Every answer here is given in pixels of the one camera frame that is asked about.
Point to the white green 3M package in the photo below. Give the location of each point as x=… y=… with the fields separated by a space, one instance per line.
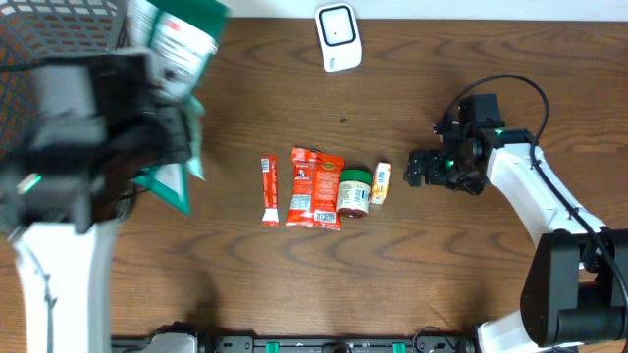
x=184 y=35

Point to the white barcode scanner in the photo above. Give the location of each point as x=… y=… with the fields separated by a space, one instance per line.
x=339 y=37

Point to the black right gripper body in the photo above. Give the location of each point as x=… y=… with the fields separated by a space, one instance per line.
x=448 y=169

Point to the red candy bag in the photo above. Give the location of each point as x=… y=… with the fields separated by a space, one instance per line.
x=316 y=180

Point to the small orange white box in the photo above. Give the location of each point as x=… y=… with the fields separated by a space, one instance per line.
x=381 y=183

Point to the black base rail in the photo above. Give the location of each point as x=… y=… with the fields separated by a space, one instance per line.
x=246 y=344

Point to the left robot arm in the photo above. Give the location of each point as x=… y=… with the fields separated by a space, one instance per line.
x=101 y=120

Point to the grey plastic mesh basket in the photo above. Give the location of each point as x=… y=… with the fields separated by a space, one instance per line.
x=33 y=29

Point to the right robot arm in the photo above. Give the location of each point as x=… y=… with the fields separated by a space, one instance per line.
x=576 y=288

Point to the red tube package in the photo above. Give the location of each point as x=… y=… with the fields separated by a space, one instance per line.
x=270 y=190

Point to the green lid white jar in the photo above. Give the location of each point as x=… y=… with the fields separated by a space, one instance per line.
x=354 y=193

